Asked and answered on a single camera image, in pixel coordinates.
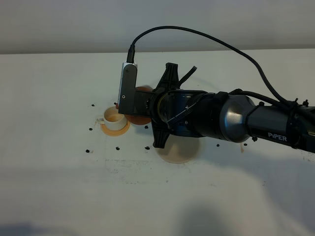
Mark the beige round teapot coaster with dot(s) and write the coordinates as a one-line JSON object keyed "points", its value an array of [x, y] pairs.
{"points": [[179, 150]]}

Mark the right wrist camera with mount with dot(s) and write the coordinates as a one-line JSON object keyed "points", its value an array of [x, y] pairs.
{"points": [[128, 76]]}

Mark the white teacup near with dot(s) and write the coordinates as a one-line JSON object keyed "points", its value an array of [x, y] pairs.
{"points": [[113, 120]]}

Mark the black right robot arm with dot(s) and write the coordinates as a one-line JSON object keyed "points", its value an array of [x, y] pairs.
{"points": [[231, 116]]}

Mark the brown clay teapot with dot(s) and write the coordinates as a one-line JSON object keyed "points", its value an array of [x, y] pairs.
{"points": [[139, 119]]}

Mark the orange coaster near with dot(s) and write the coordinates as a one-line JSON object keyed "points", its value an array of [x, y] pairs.
{"points": [[115, 132]]}

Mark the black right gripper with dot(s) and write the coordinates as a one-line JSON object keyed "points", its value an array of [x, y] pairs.
{"points": [[173, 110]]}

